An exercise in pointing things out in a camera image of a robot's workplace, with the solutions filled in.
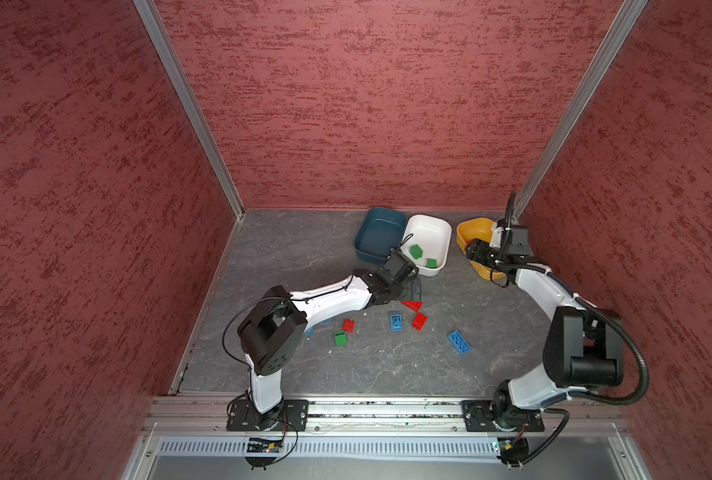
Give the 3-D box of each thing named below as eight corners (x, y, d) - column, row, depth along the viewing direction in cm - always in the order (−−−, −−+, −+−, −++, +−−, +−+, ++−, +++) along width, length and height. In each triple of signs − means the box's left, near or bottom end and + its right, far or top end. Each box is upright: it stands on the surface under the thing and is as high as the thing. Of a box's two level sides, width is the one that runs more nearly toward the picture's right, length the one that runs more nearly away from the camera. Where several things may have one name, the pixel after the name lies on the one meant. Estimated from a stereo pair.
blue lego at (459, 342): (461, 356, 86) (463, 354, 85) (446, 336, 90) (447, 333, 88) (470, 350, 87) (472, 347, 86) (454, 330, 91) (456, 328, 89)
